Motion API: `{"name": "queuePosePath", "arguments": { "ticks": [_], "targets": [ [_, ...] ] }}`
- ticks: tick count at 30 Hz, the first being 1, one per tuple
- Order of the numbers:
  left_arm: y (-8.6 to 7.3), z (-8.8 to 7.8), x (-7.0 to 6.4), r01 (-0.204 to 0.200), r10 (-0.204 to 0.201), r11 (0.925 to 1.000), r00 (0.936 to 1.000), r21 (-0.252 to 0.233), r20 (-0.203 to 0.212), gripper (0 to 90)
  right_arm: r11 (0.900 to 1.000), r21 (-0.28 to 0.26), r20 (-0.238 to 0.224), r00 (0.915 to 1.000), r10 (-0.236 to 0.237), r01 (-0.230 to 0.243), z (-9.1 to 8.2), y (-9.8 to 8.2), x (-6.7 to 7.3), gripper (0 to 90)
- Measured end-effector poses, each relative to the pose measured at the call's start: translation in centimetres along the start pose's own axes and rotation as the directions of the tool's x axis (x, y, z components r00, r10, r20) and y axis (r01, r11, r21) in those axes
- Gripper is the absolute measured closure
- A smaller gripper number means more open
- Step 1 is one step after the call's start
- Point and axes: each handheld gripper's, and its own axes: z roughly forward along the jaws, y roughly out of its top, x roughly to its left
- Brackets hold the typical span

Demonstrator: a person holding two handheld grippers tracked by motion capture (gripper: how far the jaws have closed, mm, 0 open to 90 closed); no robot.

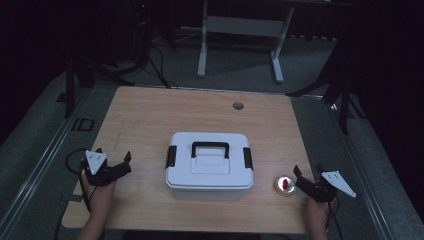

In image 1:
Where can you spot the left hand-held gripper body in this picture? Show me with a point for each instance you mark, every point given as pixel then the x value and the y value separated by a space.
pixel 96 175

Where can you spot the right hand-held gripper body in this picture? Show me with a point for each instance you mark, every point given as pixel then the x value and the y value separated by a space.
pixel 325 191

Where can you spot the round gold tin red label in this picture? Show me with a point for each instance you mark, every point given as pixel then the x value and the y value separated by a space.
pixel 285 186

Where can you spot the white storage box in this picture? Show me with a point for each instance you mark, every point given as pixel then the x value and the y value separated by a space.
pixel 206 195

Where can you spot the person's right hand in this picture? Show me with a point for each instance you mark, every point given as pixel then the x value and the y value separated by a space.
pixel 316 210

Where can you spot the person's left hand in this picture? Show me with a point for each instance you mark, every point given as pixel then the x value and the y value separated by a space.
pixel 98 198

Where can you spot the black tripod stand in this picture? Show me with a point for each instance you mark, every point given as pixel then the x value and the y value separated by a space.
pixel 78 73
pixel 340 86

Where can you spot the grey table grommet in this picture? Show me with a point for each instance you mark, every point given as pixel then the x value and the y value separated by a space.
pixel 238 106

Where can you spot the dark equipment rack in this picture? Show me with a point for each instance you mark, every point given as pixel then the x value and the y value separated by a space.
pixel 141 30

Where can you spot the dark table edge bracket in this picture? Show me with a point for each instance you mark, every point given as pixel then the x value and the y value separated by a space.
pixel 76 198

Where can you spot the white metal desk frame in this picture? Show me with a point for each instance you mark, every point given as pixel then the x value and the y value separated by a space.
pixel 245 26

